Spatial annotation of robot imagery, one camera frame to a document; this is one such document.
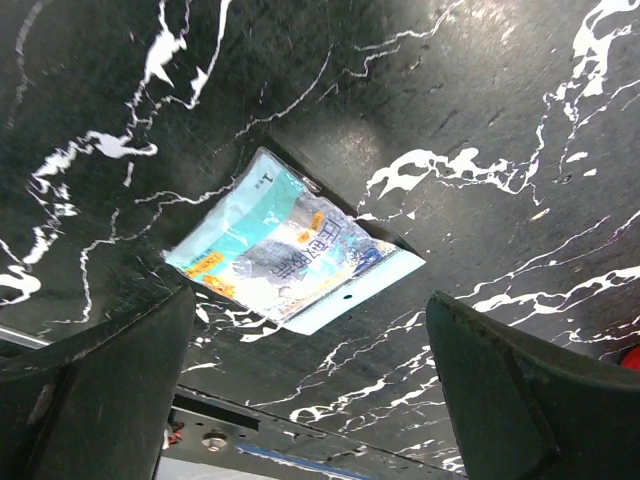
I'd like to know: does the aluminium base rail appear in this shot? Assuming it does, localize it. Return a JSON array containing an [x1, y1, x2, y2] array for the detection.
[[1, 329, 446, 479]]

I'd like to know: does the teal bandage packet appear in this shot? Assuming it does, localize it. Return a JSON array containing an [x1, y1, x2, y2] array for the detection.
[[165, 147, 425, 336]]

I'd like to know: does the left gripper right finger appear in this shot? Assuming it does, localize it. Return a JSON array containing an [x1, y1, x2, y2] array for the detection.
[[426, 292, 639, 479]]

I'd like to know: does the red black medicine case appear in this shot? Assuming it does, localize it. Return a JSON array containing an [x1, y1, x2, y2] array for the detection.
[[620, 345, 640, 371]]

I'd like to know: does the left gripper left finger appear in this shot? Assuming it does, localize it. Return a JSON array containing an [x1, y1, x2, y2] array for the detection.
[[1, 288, 195, 479]]

